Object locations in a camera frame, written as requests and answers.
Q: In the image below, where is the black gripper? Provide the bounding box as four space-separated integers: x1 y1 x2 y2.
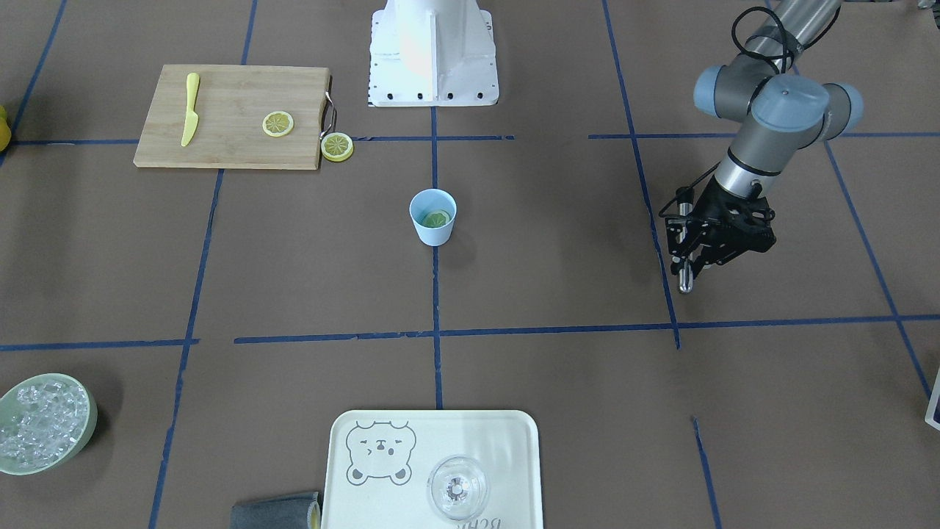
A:
665 177 778 281

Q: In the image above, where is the metal stirring stick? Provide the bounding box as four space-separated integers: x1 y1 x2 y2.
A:
676 187 694 294

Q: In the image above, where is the yellow lemon half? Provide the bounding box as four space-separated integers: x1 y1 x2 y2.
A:
320 132 355 163

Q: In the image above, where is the yellow lemon slice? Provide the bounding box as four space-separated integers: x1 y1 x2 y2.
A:
261 110 294 137

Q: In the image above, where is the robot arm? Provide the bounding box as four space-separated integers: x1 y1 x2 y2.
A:
659 1 864 292

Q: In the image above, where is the light blue plastic cup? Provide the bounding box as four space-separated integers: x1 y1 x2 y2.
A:
408 190 458 247

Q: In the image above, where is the clear wine glass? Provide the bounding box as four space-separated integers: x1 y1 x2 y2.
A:
426 455 491 525

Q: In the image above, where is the cream bear tray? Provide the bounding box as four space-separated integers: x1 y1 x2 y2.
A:
320 411 544 528

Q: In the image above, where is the wooden cutting board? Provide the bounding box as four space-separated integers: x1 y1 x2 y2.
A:
134 64 332 170

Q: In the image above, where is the yellow plastic knife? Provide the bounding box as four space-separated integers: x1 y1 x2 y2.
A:
179 71 200 147

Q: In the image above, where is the green bowl of ice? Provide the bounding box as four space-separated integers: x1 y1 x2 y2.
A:
1 373 98 476

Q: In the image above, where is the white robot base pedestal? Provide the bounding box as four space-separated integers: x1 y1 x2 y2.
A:
367 1 500 107

